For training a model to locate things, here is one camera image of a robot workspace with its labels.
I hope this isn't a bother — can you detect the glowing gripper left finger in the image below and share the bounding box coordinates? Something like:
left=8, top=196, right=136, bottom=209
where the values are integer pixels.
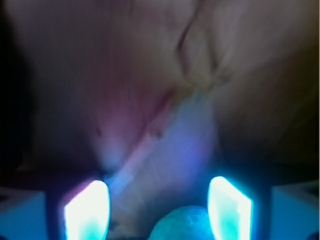
left=59, top=179, right=110, bottom=240

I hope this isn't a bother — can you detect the brown paper bag bin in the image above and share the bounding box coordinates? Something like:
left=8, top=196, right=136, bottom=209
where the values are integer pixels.
left=0, top=0, right=320, bottom=239

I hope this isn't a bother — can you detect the green ball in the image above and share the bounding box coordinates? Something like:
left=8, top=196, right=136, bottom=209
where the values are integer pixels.
left=148, top=205, right=215, bottom=240

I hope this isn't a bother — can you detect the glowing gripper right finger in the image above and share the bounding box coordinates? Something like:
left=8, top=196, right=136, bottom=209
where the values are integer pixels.
left=207, top=176, right=252, bottom=240

